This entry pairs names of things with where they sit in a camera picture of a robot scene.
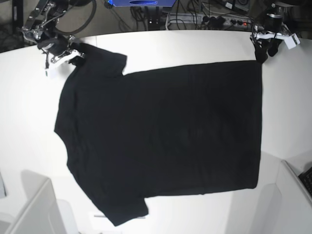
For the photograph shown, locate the black keyboard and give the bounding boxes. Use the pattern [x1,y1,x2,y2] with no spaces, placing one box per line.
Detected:
[299,168,312,195]

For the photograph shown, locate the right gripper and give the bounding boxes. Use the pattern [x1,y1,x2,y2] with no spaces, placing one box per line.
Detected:
[39,36,85,68]

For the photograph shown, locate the black T-shirt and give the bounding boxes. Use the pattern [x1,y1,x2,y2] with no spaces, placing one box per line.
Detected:
[55,44,262,215]

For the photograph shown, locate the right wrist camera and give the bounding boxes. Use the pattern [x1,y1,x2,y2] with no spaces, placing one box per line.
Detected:
[45,69,57,79]

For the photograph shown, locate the white power strip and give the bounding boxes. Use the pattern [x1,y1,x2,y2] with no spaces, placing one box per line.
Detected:
[167,13,252,29]

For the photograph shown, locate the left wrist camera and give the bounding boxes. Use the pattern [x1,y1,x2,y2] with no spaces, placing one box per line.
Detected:
[284,34,300,50]

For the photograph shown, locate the white left bin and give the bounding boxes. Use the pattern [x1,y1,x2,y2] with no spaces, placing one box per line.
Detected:
[0,170,79,234]

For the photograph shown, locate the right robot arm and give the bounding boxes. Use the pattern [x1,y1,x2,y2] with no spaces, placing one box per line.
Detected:
[21,0,85,71]

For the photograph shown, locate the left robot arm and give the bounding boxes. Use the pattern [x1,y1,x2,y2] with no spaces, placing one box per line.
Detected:
[250,0,312,64]

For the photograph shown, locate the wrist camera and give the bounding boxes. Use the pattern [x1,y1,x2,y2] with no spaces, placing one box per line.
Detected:
[284,34,300,50]
[45,69,57,79]

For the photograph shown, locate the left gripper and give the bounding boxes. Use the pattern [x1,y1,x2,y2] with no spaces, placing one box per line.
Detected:
[250,13,293,63]

